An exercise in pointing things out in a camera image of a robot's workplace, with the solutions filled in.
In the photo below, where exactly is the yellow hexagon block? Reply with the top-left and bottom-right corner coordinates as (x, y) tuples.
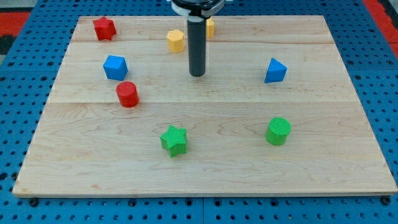
(167, 30), (185, 53)

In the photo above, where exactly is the green star block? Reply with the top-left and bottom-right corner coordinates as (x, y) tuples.
(160, 125), (187, 158)

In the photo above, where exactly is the green cylinder block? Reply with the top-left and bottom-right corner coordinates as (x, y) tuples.
(265, 117), (291, 146)

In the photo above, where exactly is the red cylinder block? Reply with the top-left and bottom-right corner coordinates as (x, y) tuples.
(116, 81), (139, 108)

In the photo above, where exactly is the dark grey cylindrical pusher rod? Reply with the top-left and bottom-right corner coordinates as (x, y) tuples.
(187, 16), (206, 77)

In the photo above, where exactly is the blue cube block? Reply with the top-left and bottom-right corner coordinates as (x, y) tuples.
(103, 55), (128, 81)

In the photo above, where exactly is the light wooden board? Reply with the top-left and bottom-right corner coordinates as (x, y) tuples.
(13, 16), (397, 198)

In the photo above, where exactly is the yellow block behind rod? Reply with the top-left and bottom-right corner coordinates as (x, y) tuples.
(206, 17), (215, 38)

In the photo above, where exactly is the red star block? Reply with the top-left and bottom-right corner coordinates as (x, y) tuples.
(93, 16), (116, 40)

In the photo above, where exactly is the blue triangular prism block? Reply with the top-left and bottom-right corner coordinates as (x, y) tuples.
(264, 58), (287, 83)

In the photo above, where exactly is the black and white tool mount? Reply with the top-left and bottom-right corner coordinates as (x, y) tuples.
(171, 0), (224, 18)

